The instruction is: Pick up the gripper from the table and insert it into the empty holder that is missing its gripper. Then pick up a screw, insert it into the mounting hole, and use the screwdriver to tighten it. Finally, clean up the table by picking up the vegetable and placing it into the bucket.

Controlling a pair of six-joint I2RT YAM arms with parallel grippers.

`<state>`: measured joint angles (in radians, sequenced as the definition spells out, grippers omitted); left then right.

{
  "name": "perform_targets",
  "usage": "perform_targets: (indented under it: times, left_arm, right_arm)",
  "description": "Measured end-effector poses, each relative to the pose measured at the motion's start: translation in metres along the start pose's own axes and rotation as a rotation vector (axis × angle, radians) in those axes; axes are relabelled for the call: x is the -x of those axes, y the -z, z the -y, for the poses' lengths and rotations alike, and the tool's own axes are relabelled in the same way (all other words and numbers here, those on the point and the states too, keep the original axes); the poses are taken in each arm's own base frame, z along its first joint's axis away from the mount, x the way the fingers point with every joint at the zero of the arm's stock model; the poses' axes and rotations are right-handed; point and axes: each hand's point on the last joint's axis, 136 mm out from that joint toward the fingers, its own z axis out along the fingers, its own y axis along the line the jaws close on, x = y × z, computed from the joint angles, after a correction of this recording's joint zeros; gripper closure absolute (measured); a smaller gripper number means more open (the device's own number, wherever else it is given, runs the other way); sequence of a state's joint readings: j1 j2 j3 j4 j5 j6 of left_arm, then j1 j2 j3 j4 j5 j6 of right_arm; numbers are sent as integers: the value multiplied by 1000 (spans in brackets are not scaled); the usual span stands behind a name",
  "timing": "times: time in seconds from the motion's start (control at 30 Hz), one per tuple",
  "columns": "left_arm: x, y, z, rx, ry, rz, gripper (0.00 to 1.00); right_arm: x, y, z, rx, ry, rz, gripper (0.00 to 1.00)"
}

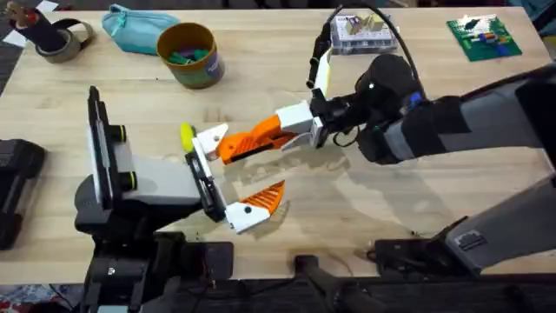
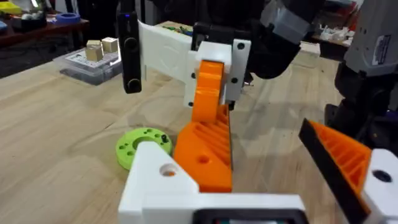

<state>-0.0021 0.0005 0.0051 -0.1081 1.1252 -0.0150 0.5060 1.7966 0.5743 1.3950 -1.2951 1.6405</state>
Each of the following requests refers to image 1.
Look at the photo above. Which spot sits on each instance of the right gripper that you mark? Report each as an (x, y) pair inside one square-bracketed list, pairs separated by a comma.
[(386, 87)]

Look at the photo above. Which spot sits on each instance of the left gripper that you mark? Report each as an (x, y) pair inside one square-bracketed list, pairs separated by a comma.
[(165, 180)]

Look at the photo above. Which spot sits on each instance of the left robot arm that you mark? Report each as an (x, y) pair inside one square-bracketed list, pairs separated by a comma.
[(130, 269)]

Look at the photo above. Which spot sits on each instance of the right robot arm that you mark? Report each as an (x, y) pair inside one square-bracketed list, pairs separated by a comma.
[(499, 113)]

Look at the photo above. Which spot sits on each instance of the black holder with tools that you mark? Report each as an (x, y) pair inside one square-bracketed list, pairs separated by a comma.
[(41, 30)]

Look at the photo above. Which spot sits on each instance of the clear box with parts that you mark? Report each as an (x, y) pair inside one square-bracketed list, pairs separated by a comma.
[(362, 35)]

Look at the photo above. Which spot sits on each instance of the brown tub with toys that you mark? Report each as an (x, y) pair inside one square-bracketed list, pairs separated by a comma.
[(191, 56)]

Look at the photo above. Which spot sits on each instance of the left wrist upright plate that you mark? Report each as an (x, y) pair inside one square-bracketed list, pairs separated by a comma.
[(101, 148)]

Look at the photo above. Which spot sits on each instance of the teal zip bag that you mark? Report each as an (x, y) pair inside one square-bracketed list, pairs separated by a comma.
[(139, 28)]

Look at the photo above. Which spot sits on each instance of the green board with blocks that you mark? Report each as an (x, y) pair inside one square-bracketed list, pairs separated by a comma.
[(484, 39)]

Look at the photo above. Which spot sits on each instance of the tape roll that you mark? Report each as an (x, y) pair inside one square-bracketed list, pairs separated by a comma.
[(65, 48)]

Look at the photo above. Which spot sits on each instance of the black device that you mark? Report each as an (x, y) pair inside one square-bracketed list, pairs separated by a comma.
[(17, 187)]

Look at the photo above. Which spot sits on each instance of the white paper sheet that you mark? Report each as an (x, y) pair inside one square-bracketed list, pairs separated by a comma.
[(15, 38)]

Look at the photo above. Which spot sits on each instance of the black rail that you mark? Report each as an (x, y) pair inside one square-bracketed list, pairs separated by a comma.
[(391, 297)]

